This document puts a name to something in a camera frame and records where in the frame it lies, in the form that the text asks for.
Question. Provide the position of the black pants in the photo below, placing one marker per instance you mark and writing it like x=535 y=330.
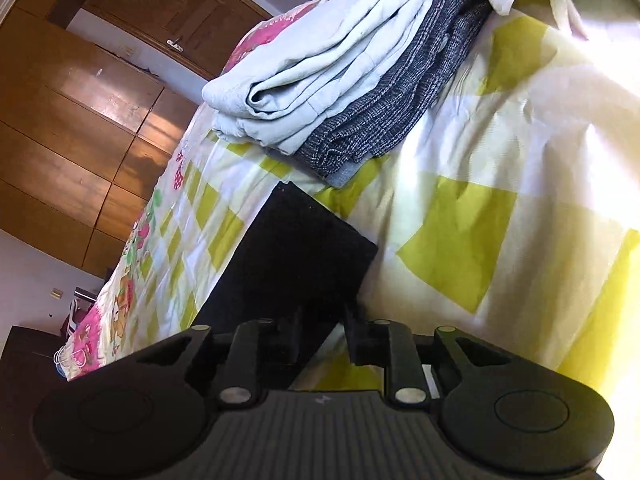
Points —
x=300 y=250

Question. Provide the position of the wall switch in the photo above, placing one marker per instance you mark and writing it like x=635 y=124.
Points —
x=57 y=293

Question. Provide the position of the dark brown nightstand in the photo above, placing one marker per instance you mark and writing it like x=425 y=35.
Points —
x=25 y=360

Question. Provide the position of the light folded cloth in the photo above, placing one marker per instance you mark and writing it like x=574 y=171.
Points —
x=325 y=60

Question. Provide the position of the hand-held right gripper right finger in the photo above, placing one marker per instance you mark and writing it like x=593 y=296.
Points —
x=362 y=342

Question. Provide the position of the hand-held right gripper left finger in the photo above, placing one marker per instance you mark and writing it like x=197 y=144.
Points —
x=290 y=345

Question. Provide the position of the grey knit folded garment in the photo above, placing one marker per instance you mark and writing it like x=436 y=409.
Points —
x=400 y=110

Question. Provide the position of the bed with colourful floral sheet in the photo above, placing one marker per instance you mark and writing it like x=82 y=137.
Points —
x=500 y=160

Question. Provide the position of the wooden wardrobe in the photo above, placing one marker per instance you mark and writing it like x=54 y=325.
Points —
x=75 y=135

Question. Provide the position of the wooden door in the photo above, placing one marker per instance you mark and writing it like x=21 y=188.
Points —
x=200 y=5

